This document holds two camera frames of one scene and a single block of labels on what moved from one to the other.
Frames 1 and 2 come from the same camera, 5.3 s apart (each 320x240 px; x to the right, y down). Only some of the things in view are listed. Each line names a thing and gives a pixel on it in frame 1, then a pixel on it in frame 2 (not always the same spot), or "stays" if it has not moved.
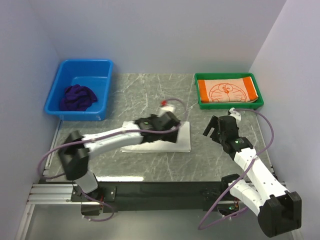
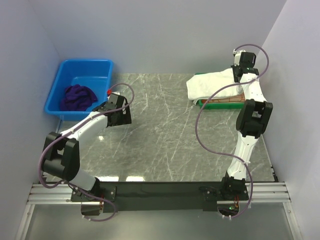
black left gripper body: (171, 136) -> (123, 119)
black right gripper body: (216, 136) -> (234, 67)
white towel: (183, 142) -> (201, 86)
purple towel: (77, 98) stays
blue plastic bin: (96, 74) stays
